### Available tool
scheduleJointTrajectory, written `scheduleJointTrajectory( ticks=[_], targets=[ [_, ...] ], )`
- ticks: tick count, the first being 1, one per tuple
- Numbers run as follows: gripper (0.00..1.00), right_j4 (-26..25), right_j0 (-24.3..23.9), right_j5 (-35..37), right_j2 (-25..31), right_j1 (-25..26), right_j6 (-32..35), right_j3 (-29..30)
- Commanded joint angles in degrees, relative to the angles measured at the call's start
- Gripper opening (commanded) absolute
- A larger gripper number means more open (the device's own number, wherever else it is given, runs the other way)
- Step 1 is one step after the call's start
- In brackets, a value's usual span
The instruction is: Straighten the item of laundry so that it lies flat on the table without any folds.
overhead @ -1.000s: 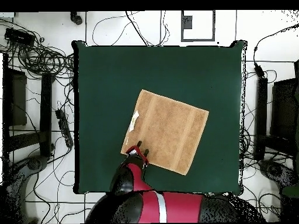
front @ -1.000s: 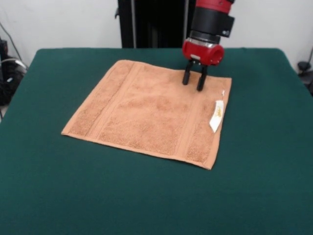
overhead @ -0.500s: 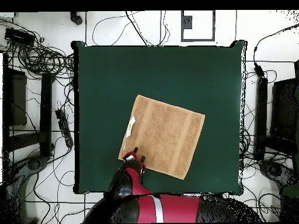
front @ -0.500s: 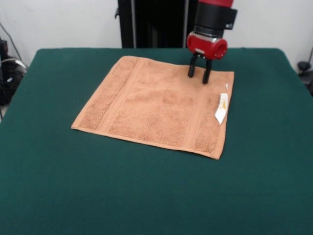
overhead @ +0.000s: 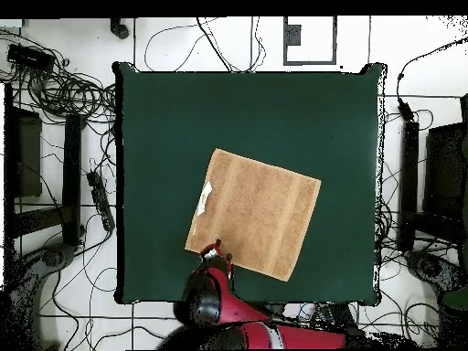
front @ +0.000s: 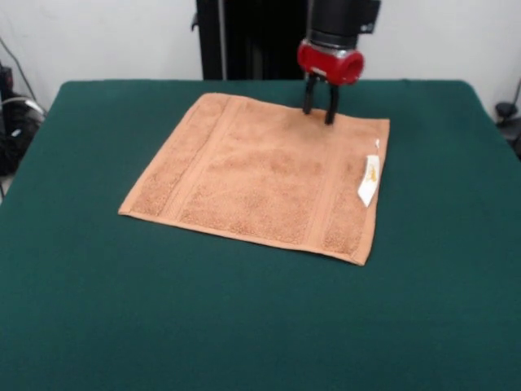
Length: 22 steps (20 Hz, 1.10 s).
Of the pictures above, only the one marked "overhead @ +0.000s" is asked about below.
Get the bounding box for thin looped black cable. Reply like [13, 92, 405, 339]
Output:
[144, 16, 267, 73]

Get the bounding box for small black round device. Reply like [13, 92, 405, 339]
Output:
[109, 17, 131, 40]

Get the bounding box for tan terry towel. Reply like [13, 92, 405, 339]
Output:
[184, 147, 323, 282]

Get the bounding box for grey square frame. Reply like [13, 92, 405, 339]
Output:
[282, 16, 338, 67]

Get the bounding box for dark green table cloth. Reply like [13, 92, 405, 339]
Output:
[111, 62, 388, 306]

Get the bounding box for dark grey stand base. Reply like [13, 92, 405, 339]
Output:
[6, 242, 79, 351]
[403, 250, 468, 348]

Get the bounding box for black power brick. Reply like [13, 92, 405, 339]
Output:
[321, 303, 362, 332]

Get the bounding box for tangled black cables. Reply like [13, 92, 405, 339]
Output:
[0, 28, 117, 126]
[376, 160, 440, 348]

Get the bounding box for black frame stand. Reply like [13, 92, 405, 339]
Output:
[397, 93, 468, 265]
[3, 83, 88, 250]

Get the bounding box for black power strip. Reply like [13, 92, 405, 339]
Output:
[86, 170, 116, 233]

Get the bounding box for black adapter box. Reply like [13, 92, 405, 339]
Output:
[6, 43, 57, 73]

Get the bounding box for black cable with plug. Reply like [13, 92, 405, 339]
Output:
[396, 36, 468, 124]

